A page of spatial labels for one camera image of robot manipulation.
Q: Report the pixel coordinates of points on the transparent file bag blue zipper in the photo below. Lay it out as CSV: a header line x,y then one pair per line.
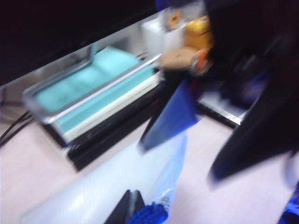
x,y
112,177

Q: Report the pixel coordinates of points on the white book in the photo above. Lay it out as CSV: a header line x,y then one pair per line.
x,y
112,112

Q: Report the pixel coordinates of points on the wooden mug lid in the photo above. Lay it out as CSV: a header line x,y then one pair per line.
x,y
177,57

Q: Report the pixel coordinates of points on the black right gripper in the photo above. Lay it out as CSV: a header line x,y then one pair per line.
x,y
252,39

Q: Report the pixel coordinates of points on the thick black box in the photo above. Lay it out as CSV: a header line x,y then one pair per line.
x,y
112,149

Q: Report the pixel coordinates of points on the white storage box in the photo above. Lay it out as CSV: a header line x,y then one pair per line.
x,y
156,37

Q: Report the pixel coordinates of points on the silver teal monitor stand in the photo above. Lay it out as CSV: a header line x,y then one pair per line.
x,y
77,93

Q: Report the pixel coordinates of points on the yellow canister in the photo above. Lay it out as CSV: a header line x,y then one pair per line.
x,y
198,32

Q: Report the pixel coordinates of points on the grey laptop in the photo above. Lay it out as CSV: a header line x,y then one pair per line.
x,y
224,109

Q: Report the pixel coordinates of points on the thin black box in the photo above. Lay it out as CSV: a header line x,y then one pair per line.
x,y
121,126

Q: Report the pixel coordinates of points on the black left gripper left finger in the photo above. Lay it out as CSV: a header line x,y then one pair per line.
x,y
119,210

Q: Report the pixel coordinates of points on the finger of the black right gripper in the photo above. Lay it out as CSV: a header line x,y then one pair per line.
x,y
257,144
170,116

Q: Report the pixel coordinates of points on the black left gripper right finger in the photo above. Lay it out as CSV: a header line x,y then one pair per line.
x,y
138,205

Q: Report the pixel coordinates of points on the large black AOC monitor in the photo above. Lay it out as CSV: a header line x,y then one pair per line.
x,y
58,35

